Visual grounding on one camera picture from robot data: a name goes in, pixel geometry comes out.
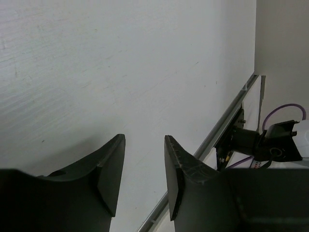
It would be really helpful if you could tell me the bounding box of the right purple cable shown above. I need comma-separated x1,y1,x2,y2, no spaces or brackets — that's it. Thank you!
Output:
225,103,307,170

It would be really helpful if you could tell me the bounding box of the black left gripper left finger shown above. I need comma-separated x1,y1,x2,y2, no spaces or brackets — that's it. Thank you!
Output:
0,134,126,232

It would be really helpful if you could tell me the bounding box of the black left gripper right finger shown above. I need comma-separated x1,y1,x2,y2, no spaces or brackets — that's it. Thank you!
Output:
164,135,240,232

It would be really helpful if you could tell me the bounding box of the aluminium frame rail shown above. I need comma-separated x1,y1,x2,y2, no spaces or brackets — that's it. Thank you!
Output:
137,74,266,232

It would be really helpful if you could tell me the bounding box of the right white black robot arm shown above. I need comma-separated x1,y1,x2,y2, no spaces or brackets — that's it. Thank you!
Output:
230,120,309,167

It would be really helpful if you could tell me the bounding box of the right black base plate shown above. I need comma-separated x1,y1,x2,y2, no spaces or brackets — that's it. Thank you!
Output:
215,107,245,172

